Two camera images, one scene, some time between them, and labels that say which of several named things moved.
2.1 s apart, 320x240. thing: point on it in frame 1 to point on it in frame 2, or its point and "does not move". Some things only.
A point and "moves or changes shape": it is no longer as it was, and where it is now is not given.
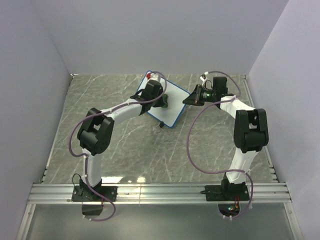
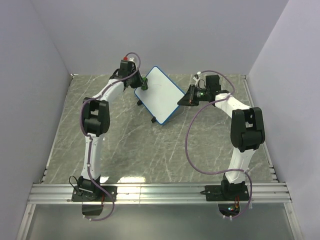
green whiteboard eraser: (165, 97) moves or changes shape
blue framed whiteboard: (176, 96) moves or changes shape
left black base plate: (85, 193) does not move
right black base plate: (221, 193) does not move
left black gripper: (159, 105) to (140, 82)
